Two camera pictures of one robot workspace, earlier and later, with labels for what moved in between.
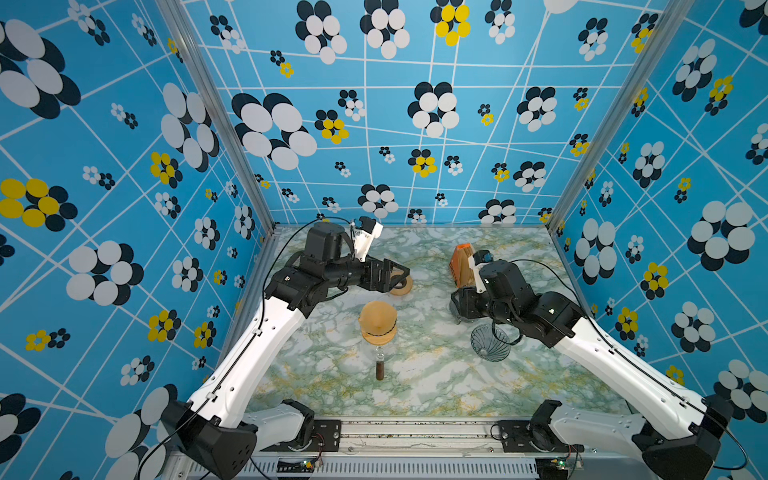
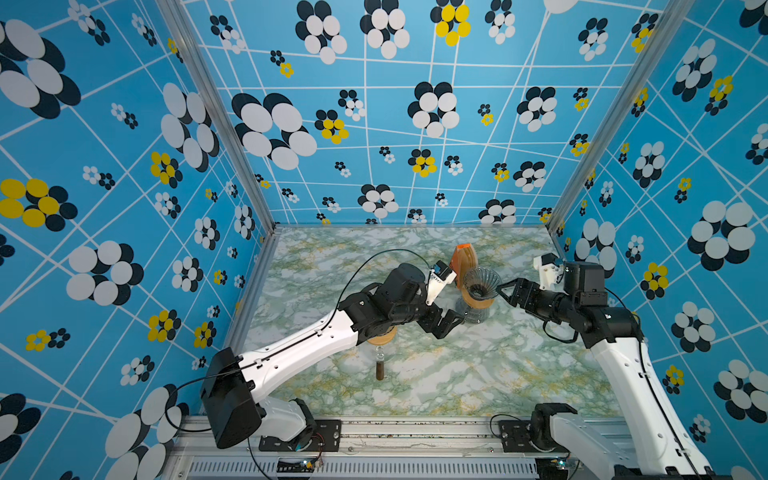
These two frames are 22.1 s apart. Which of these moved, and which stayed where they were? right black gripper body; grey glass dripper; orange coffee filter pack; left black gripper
Moved: left black gripper; right black gripper body; grey glass dripper
Stayed: orange coffee filter pack
